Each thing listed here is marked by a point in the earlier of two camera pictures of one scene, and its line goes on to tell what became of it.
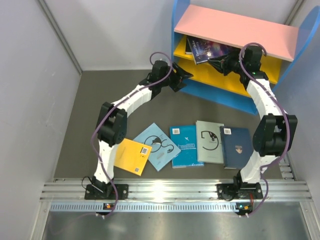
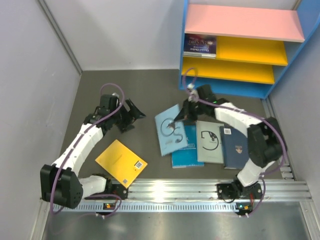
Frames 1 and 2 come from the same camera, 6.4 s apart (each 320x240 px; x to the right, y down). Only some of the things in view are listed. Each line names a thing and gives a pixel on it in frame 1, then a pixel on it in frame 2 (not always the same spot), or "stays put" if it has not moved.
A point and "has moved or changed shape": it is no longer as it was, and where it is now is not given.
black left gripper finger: x=183 y=73 → x=134 y=111
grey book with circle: x=209 y=142 stays put
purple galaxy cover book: x=202 y=49 has moved or changed shape
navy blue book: x=237 y=146 stays put
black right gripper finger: x=218 y=62 → x=182 y=115
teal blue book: x=184 y=137 stays put
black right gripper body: x=232 y=63 → x=194 y=109
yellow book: x=131 y=155 has moved or changed shape
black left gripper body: x=174 y=79 → x=124 y=119
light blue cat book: x=163 y=150 → x=170 y=139
